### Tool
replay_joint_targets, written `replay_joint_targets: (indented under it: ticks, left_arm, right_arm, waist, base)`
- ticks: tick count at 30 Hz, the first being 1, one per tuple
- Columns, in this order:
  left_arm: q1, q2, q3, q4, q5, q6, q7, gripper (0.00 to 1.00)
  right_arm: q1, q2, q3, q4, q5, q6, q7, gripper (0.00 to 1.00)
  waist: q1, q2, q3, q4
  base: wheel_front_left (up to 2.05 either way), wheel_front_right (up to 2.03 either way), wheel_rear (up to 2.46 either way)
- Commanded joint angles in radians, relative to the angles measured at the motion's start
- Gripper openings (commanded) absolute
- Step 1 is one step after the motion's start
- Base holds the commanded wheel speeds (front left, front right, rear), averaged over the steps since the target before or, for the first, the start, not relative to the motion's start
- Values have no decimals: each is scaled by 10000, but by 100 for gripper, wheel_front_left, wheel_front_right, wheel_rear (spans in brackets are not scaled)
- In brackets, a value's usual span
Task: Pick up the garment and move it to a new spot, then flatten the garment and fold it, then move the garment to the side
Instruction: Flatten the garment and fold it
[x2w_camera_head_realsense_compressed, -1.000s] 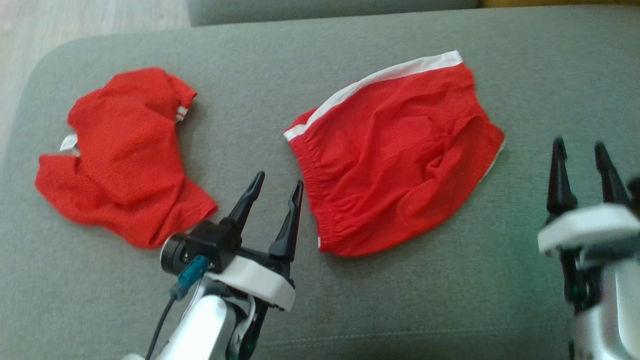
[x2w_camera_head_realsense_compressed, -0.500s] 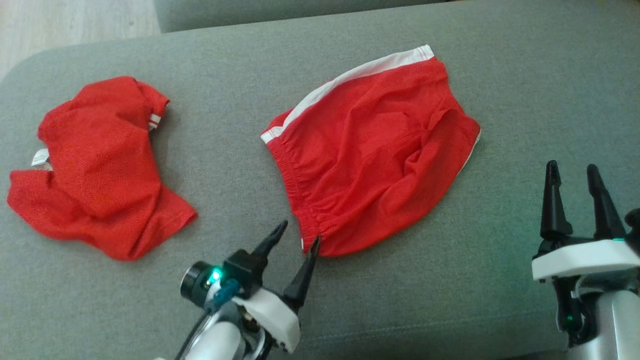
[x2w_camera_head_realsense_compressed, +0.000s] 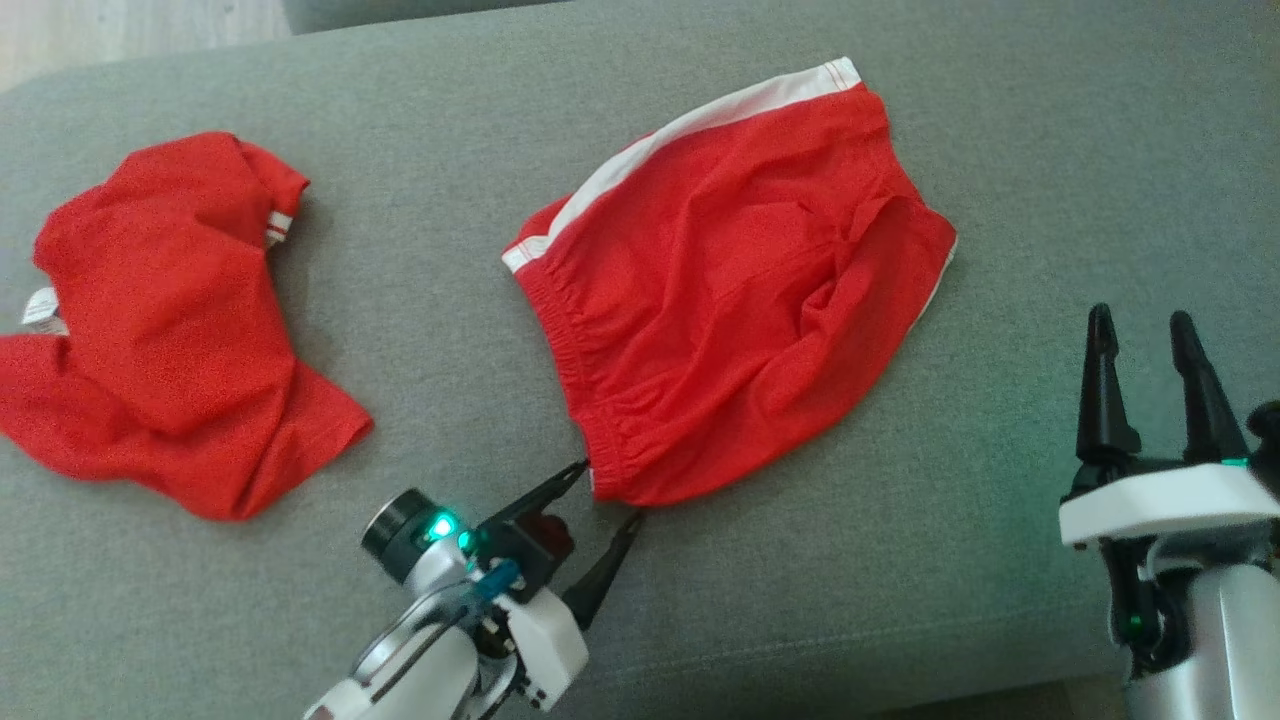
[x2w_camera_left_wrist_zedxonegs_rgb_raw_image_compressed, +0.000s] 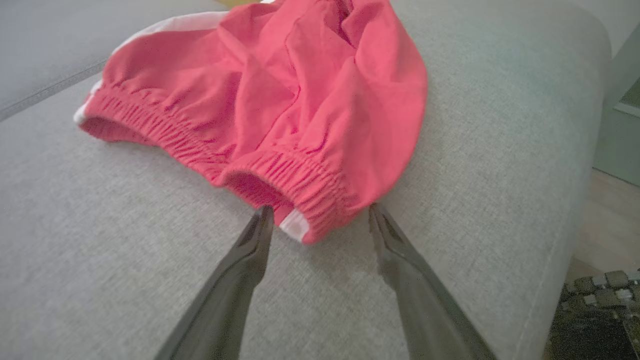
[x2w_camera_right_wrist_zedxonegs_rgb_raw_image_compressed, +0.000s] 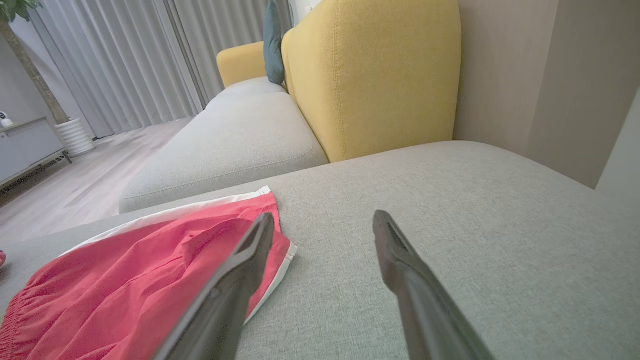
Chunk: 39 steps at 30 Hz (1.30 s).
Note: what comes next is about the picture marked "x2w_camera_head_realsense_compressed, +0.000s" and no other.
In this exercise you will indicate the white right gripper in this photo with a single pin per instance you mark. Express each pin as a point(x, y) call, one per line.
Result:
point(1160, 505)

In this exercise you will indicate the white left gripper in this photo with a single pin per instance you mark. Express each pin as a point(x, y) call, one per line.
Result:
point(545, 650)

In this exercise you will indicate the red shorts with white stripe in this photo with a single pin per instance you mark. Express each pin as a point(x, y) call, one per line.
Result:
point(720, 300)

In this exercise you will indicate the red basketball jersey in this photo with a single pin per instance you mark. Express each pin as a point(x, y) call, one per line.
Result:
point(170, 320)

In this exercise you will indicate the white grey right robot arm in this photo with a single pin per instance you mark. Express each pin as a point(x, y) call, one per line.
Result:
point(1220, 640)

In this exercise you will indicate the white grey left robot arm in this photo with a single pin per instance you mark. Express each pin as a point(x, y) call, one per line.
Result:
point(420, 670)

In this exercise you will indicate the grey fabric sofa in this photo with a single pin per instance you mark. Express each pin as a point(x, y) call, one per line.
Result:
point(450, 300)

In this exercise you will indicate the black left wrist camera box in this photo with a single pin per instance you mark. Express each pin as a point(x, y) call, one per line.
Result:
point(530, 545)

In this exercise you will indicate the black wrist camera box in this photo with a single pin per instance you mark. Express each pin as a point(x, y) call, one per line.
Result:
point(530, 545)
point(1268, 425)

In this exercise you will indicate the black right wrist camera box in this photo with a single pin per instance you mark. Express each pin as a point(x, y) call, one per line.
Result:
point(1268, 425)

